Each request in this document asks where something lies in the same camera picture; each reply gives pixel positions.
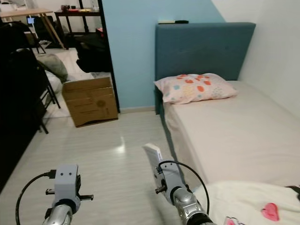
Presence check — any light wooden table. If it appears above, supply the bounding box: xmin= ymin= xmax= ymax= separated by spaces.
xmin=0 ymin=7 xmax=67 ymax=50

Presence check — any blue fabric headboard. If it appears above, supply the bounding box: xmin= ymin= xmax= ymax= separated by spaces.
xmin=154 ymin=22 xmax=257 ymax=114

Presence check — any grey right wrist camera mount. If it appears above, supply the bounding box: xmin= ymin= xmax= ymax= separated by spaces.
xmin=157 ymin=161 xmax=184 ymax=201

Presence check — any black bag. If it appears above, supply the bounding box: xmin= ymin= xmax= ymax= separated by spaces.
xmin=75 ymin=30 xmax=113 ymax=75

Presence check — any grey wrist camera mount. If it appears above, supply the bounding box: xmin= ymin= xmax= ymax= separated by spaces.
xmin=157 ymin=161 xmax=184 ymax=201
xmin=53 ymin=164 xmax=80 ymax=203

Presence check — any dark wooden shelf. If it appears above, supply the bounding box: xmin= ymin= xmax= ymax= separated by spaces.
xmin=53 ymin=0 xmax=105 ymax=45

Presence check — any brown cardboard box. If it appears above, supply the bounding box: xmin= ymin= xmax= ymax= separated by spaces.
xmin=61 ymin=76 xmax=120 ymax=128

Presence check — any white cloth bundle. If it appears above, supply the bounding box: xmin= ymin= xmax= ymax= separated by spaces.
xmin=46 ymin=71 xmax=64 ymax=94

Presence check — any grey-green bag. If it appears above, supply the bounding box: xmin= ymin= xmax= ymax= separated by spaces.
xmin=36 ymin=52 xmax=69 ymax=84

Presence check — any mattress with beige sheet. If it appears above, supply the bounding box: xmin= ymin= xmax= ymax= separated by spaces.
xmin=161 ymin=80 xmax=300 ymax=189

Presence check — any cream cartoon print blanket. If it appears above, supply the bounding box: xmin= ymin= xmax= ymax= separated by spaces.
xmin=203 ymin=180 xmax=300 ymax=225

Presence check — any black metal rack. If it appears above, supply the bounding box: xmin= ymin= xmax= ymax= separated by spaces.
xmin=0 ymin=21 xmax=62 ymax=191

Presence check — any black door frame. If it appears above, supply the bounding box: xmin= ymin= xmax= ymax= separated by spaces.
xmin=98 ymin=0 xmax=121 ymax=113

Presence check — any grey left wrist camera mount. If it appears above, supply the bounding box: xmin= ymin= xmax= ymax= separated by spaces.
xmin=53 ymin=164 xmax=80 ymax=203

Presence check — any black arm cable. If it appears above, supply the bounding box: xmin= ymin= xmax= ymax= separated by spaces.
xmin=15 ymin=169 xmax=57 ymax=225
xmin=158 ymin=160 xmax=210 ymax=217

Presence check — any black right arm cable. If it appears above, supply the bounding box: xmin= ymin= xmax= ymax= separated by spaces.
xmin=158 ymin=160 xmax=210 ymax=217

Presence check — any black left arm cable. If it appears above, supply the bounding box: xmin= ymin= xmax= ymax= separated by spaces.
xmin=15 ymin=169 xmax=57 ymax=225

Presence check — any pink patterned pillow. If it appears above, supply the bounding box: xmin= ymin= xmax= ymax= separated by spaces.
xmin=153 ymin=73 xmax=239 ymax=105

